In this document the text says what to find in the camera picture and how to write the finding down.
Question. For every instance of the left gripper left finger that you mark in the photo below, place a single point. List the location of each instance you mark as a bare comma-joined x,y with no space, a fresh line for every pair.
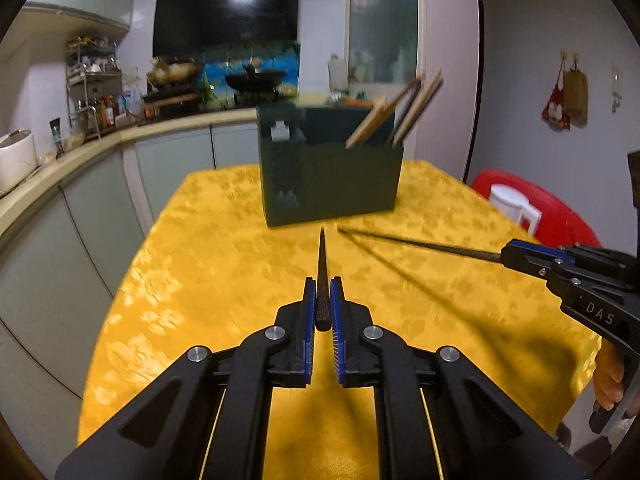
291,365

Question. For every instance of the white rice cooker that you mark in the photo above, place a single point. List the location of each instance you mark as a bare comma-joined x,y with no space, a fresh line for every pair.
18,159

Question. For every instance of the clear plastic bottle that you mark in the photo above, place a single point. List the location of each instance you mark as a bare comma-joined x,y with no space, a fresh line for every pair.
338,73

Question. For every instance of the right hand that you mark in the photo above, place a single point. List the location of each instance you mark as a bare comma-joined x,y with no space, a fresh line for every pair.
608,376

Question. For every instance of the wooden chopstick in holder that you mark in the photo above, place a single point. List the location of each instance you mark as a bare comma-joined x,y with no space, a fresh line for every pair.
416,106

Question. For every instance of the red plastic stool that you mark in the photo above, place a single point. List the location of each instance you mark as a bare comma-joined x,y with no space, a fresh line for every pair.
559,225

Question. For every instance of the dark green utensil holder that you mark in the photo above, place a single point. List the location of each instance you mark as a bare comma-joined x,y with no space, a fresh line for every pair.
308,172

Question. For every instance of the light wooden chopstick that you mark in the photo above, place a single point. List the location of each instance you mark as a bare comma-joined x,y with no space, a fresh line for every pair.
379,114

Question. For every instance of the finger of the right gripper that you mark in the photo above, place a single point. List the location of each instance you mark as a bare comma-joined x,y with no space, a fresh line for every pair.
537,260

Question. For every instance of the orange cutting board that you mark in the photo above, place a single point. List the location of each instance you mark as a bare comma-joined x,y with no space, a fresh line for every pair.
358,103

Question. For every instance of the black pepper grinder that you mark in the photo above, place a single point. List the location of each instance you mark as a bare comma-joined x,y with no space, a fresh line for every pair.
56,133

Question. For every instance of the black range hood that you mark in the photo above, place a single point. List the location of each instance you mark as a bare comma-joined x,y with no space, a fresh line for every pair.
183,26

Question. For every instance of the red hanging cloth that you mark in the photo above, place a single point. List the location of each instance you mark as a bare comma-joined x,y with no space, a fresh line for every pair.
554,114

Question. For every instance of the dark chopstick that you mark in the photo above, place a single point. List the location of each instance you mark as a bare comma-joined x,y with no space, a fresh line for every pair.
323,316
447,249

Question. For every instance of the white plastic jug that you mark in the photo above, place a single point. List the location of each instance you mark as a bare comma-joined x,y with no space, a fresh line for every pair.
516,206

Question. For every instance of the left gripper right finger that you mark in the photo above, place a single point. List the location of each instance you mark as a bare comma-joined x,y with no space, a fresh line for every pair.
354,362

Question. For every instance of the brown hanging board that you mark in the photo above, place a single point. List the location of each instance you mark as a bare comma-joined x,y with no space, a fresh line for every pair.
576,95

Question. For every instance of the black wok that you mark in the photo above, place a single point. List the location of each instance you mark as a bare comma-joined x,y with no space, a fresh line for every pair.
255,80

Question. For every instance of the metal spice rack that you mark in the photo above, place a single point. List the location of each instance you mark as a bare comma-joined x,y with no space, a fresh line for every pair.
93,84

